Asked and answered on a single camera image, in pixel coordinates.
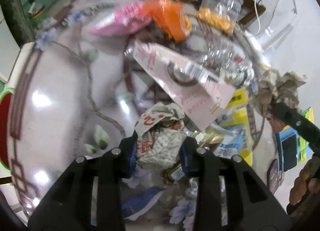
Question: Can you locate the newspaper wad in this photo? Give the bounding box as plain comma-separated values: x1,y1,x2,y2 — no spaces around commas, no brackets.
135,102,187,170

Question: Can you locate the crushed clear plastic bottle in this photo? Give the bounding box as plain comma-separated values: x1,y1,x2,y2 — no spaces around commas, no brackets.
197,35,254,88

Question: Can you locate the right hand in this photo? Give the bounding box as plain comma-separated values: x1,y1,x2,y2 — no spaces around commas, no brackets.
289,156,319,206

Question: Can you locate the blue white wrapper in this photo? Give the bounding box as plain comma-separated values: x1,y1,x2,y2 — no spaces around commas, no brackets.
121,187,165,221

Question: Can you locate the brown crumpled paper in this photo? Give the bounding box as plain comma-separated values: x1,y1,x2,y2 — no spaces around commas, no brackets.
252,69,306,120

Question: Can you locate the yellow blue snack wrapper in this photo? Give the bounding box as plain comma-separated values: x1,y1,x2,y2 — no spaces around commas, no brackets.
214,88,253,165

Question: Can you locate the pink paper package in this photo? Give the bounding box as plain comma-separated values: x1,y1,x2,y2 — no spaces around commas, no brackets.
131,41,235,130

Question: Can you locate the red bin with green rim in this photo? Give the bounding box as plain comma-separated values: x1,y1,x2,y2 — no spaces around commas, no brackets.
0,88,14,172

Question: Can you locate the clear bag with yellow snacks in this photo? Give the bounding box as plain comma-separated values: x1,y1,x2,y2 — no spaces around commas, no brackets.
195,0,244,35

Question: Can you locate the orange plastic bag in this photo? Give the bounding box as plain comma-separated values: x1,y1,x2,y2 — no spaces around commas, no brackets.
141,0,192,43

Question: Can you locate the pink plastic bag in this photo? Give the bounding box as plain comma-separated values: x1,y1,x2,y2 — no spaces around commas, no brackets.
88,2,152,37

